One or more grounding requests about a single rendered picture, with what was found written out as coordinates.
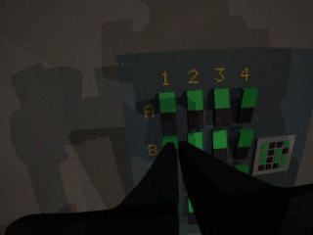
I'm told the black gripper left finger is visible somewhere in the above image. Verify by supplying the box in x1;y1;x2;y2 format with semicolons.
5;142;180;235

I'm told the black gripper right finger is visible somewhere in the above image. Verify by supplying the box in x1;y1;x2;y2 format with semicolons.
179;141;313;235

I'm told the dark grey switch panel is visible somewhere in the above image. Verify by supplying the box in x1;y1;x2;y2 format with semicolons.
116;47;313;235

